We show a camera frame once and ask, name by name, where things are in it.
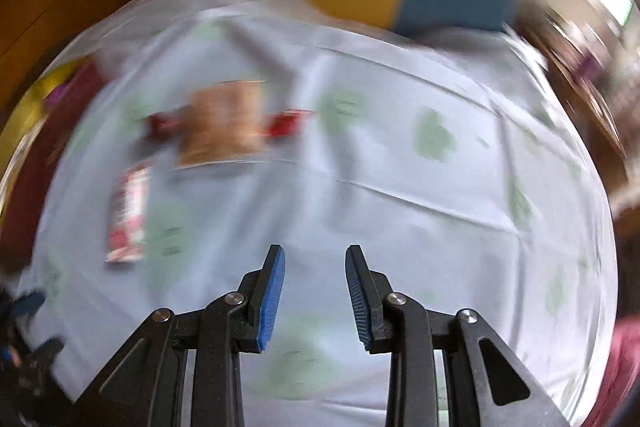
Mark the round red date snack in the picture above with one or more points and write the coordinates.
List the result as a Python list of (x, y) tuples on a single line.
[(162, 125)]

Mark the pale tablecloth with green clouds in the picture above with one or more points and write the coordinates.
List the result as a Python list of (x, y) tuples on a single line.
[(400, 232)]

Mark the purple box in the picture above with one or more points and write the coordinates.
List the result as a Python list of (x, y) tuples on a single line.
[(589, 64)]

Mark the purple snack packet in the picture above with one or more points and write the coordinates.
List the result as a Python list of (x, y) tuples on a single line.
[(56, 93)]

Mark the white packet with pink flowers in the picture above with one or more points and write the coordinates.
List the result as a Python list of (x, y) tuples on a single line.
[(127, 217)]

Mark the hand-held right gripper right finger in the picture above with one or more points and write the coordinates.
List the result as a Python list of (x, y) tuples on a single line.
[(357, 302)]

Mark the pink clothing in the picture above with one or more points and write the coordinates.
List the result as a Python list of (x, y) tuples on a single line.
[(625, 372)]

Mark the wooden side table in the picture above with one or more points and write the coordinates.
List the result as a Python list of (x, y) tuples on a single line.
[(600, 107)]

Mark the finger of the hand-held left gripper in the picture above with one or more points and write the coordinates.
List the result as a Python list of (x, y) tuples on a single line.
[(47, 349), (27, 302)]

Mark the maroon and gold gift box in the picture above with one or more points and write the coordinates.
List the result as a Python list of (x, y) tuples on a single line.
[(30, 187)]

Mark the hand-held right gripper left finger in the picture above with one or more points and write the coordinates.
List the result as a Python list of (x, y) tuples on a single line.
[(270, 302)]

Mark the small red candy packet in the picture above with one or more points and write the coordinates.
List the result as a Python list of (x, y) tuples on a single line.
[(289, 124)]

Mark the clear packet of orange crackers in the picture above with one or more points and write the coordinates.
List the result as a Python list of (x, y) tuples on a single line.
[(225, 127)]

